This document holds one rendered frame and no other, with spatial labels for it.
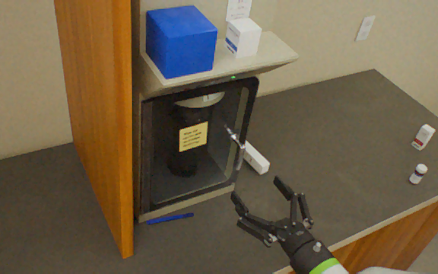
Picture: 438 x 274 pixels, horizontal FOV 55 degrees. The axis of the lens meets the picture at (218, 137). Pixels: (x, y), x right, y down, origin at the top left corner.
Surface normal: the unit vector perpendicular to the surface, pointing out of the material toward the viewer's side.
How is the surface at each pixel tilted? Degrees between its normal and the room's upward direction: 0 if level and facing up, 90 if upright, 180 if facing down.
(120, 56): 90
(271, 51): 0
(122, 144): 90
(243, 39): 90
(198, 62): 90
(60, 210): 0
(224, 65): 0
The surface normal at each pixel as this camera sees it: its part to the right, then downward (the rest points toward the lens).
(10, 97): 0.48, 0.63
